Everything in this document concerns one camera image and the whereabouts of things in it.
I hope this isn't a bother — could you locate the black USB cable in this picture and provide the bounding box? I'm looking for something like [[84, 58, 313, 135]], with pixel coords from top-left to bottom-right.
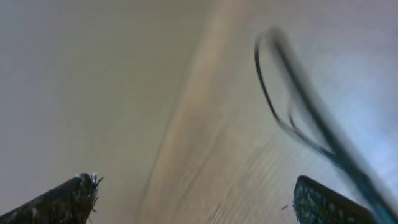
[[253, 27, 398, 224]]

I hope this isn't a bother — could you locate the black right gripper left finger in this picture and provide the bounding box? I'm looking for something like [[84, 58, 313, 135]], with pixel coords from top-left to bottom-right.
[[1, 172, 102, 224]]

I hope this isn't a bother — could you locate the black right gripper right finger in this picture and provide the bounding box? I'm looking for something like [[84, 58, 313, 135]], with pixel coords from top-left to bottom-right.
[[290, 175, 376, 224]]

